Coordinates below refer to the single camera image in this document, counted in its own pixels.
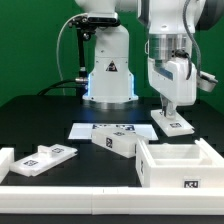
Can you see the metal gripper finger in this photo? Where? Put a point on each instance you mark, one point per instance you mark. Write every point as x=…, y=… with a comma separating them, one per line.
x=164, y=103
x=171, y=110

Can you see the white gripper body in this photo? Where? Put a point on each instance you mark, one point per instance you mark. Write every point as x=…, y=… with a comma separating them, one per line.
x=171, y=81

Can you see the white cabinet door with knob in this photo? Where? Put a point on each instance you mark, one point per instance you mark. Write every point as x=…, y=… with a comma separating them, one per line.
x=172, y=127

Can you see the white cabinet box with tags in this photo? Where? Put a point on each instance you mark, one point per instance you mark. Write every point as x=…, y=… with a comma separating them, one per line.
x=117, y=140

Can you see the white cabinet body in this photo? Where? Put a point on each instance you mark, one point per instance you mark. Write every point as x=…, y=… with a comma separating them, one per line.
x=166, y=165

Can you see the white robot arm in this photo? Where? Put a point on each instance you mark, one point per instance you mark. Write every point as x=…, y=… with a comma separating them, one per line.
x=171, y=25

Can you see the white cabinet door left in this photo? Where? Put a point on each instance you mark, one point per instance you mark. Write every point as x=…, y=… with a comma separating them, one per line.
x=44, y=159

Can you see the white tag sheet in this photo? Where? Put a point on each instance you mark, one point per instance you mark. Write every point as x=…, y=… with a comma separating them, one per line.
x=83, y=131

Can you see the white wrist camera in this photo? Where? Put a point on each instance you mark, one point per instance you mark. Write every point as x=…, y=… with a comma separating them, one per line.
x=206, y=81

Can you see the white front wall rail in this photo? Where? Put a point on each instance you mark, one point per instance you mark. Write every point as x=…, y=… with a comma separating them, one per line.
x=111, y=200

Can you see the white left wall block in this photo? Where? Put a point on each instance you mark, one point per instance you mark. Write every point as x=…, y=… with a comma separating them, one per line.
x=6, y=158

